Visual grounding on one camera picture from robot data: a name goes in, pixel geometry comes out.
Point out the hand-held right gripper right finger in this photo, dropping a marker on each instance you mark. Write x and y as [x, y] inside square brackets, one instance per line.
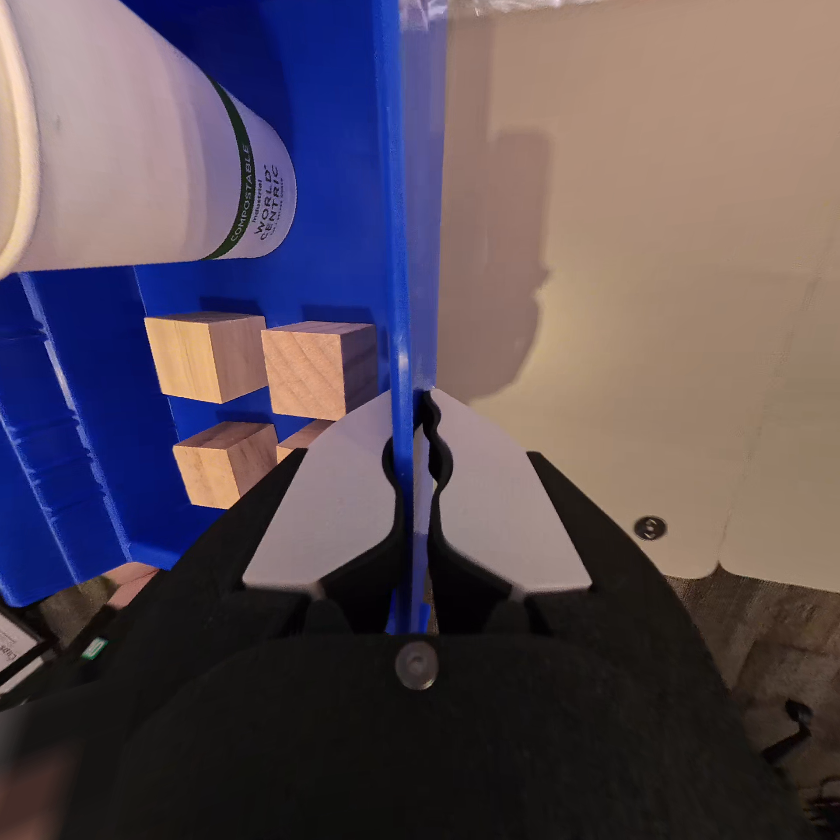
[512, 518]

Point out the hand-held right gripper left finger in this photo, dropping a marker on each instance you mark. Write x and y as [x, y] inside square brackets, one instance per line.
[328, 512]

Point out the wooden cube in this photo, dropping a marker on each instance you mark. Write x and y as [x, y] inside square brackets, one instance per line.
[315, 367]
[302, 439]
[216, 466]
[197, 358]

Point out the blue plastic bin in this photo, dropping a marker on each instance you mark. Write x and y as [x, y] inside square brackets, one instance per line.
[341, 131]

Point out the person's left forearm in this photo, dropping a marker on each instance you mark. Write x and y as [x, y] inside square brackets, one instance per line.
[131, 584]

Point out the person's right forearm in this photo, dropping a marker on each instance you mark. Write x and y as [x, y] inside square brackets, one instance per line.
[33, 794]

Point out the round desk grommet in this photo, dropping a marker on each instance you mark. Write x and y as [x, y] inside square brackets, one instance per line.
[649, 527]

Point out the black metal stand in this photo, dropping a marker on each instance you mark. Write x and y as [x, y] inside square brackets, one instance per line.
[795, 710]

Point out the white card with black frame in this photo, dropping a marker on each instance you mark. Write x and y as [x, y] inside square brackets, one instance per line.
[13, 649]

